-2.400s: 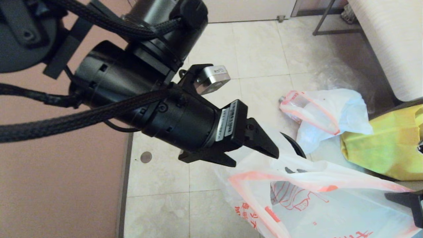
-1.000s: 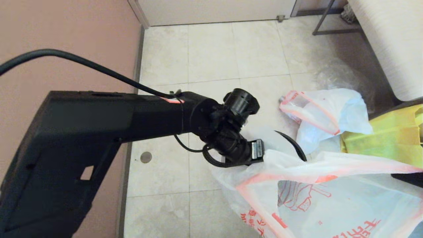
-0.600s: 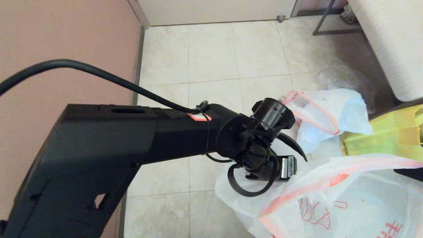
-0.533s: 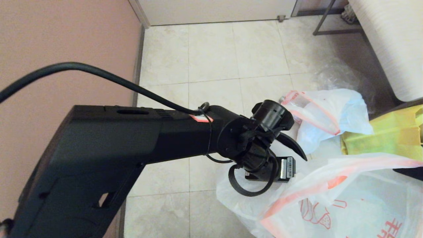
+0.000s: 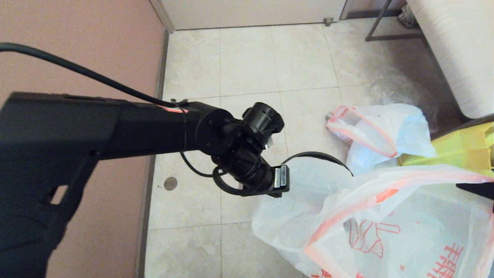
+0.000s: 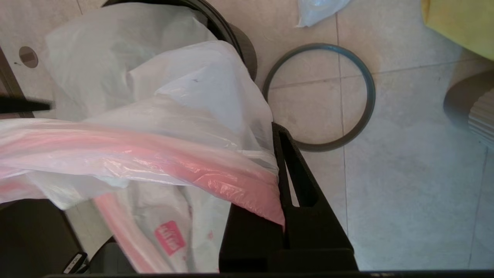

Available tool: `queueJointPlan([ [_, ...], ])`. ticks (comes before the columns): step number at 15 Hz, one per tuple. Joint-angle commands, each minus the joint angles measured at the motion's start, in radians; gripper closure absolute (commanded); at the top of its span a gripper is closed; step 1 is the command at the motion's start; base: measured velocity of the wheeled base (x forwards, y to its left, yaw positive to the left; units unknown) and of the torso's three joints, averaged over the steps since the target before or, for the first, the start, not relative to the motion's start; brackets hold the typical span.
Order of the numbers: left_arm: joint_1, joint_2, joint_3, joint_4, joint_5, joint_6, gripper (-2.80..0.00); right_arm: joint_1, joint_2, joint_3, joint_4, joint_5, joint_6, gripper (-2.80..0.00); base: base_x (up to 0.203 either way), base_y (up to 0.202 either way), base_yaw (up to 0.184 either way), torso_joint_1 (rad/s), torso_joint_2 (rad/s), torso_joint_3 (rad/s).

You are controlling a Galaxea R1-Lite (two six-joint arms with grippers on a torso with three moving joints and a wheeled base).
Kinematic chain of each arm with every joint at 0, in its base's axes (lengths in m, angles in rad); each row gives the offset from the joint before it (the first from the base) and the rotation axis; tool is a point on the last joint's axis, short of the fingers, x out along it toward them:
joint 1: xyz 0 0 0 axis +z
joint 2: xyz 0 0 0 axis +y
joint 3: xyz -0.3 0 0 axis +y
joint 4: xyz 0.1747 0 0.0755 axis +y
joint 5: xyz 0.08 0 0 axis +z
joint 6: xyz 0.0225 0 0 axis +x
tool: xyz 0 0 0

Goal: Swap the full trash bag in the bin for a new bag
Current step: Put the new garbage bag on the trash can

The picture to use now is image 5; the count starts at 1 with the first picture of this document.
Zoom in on white trash bag pink drawstring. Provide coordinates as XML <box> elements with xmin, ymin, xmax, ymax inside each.
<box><xmin>252</xmin><ymin>158</ymin><xmax>494</xmax><ymax>278</ymax></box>

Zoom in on used trash bag red print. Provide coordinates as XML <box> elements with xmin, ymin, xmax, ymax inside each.
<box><xmin>326</xmin><ymin>103</ymin><xmax>436</xmax><ymax>170</ymax></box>

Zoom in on yellow fabric bag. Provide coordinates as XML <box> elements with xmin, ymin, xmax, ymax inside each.
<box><xmin>399</xmin><ymin>123</ymin><xmax>494</xmax><ymax>178</ymax></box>

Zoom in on black round trash bin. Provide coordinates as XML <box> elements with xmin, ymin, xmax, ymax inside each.
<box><xmin>281</xmin><ymin>151</ymin><xmax>354</xmax><ymax>177</ymax></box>

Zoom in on clear plastic bag dark contents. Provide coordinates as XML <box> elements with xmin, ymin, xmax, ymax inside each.
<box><xmin>370</xmin><ymin>73</ymin><xmax>438</xmax><ymax>132</ymax></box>

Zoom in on cream textured table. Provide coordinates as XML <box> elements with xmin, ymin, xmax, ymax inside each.
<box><xmin>405</xmin><ymin>0</ymin><xmax>494</xmax><ymax>120</ymax></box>

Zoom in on white door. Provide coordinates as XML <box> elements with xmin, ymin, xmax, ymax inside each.
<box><xmin>160</xmin><ymin>0</ymin><xmax>348</xmax><ymax>32</ymax></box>

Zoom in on grey patterned slipper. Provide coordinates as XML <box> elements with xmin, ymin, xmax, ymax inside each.
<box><xmin>398</xmin><ymin>6</ymin><xmax>417</xmax><ymax>29</ymax></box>

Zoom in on grey metal frame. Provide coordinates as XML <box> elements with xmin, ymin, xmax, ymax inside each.
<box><xmin>365</xmin><ymin>0</ymin><xmax>425</xmax><ymax>43</ymax></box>

